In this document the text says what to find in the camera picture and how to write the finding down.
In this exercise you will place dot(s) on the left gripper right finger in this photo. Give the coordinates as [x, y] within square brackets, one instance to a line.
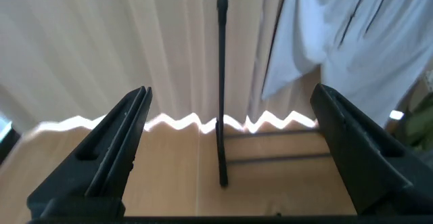
[368, 170]

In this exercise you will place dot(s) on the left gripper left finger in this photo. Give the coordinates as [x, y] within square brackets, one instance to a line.
[101, 170]

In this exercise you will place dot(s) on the pale grey shorts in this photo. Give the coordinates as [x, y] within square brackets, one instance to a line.
[372, 48]

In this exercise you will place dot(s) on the black clothes rack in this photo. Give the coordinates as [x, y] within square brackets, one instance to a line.
[221, 82]

